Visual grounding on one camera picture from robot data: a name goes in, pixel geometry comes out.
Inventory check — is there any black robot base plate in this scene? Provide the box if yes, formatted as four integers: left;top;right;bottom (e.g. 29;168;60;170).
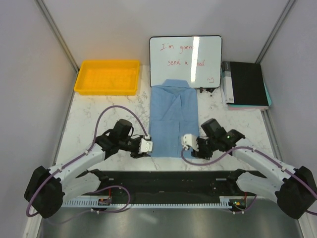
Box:
91;170;245;204

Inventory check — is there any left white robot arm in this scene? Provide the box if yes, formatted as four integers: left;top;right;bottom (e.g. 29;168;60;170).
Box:
24;119;153;218

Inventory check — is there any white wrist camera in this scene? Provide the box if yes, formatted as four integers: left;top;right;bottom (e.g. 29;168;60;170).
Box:
139;135;153;153
181;134;199;151

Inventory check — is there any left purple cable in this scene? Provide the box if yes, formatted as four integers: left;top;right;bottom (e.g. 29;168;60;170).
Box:
26;106;151;225

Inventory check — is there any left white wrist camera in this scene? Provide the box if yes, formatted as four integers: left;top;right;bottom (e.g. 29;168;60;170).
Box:
139;135;153;153

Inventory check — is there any blue long sleeve shirt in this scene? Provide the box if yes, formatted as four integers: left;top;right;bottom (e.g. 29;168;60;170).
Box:
149;79;199;158

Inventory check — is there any small whiteboard with red writing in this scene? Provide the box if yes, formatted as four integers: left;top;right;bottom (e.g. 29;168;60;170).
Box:
149;35;222;88

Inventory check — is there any yellow plastic tray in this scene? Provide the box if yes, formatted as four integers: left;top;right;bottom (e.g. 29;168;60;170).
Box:
74;59;140;96

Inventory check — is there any white slotted cable duct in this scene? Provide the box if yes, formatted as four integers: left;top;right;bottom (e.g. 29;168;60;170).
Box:
62;196;240;209

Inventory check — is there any black binder folder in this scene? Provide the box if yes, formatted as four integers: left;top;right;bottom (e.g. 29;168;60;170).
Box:
221;61;271;106

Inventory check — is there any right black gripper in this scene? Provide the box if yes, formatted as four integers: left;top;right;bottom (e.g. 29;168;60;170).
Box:
191;135;217;160

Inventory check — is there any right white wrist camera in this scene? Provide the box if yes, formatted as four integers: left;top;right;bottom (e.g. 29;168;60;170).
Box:
181;134;199;151

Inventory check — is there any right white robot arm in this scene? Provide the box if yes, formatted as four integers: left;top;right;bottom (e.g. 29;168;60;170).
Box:
182;119;317;219

